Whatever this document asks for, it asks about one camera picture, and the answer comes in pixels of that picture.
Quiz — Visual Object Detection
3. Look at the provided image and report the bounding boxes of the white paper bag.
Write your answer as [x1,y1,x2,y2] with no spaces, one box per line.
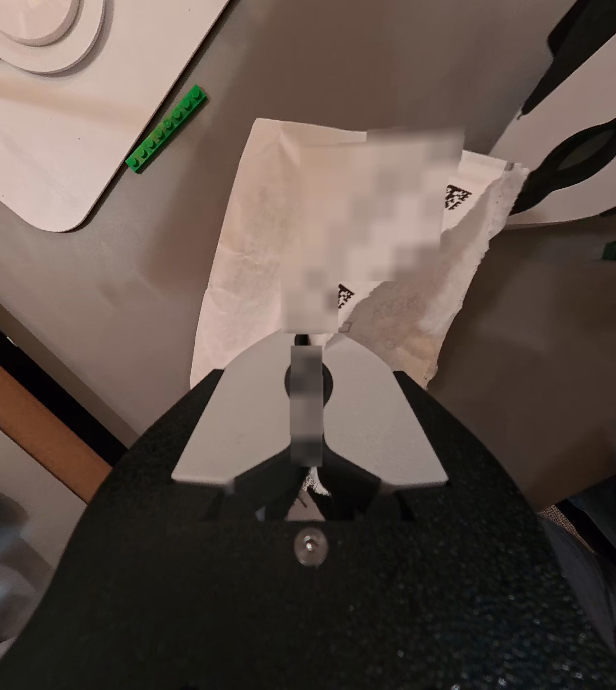
[189,119,531,498]

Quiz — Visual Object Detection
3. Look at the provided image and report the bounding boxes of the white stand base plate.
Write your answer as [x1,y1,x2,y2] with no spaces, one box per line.
[0,0,231,234]

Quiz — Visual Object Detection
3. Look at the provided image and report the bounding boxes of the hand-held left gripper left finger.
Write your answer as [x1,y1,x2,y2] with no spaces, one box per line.
[171,333,292,521]

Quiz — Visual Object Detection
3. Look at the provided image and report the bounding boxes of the grey desk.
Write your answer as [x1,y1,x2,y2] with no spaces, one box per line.
[0,0,616,510]

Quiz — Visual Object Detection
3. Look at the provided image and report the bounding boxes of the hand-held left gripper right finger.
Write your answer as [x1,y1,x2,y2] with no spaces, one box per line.
[322,335,450,521]

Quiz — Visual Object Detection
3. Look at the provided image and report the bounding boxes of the person's clothing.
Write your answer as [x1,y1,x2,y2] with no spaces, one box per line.
[537,498,616,690]

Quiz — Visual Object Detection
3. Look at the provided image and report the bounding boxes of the long green brick plate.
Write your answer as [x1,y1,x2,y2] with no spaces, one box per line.
[126,84,208,174]

